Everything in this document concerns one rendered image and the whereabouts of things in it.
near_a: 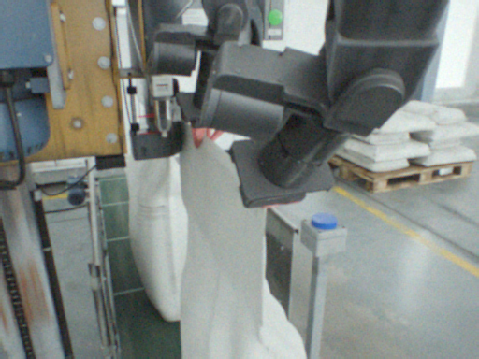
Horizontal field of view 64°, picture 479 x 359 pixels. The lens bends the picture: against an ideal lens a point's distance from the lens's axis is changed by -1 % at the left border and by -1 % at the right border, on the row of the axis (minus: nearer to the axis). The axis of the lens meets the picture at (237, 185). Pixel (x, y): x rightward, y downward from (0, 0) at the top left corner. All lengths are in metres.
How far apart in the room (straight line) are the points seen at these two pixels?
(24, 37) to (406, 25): 0.42
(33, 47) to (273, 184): 0.33
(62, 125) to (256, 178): 0.50
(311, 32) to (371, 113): 5.34
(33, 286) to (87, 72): 0.50
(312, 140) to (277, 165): 0.06
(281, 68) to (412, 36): 0.09
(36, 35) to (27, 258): 0.56
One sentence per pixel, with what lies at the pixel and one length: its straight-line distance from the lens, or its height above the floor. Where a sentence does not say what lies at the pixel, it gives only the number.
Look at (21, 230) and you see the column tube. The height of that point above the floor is 0.87.
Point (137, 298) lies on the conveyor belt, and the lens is 1.47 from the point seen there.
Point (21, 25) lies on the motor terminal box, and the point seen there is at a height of 1.26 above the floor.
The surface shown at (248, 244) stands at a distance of 0.53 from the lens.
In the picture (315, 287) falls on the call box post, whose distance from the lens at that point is 0.99.
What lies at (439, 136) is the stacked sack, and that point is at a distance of 3.81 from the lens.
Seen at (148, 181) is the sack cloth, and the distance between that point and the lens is 1.14.
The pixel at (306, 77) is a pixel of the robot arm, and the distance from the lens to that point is 0.30.
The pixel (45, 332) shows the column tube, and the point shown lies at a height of 0.59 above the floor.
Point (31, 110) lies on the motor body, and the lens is 0.62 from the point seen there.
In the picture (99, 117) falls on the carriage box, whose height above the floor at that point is 1.10.
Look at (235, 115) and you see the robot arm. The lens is 0.29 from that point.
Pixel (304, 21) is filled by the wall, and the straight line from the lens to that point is 5.54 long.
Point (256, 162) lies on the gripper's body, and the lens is 0.39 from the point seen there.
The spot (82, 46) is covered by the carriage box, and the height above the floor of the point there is 1.23.
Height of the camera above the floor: 1.25
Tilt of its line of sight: 21 degrees down
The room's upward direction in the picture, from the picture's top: straight up
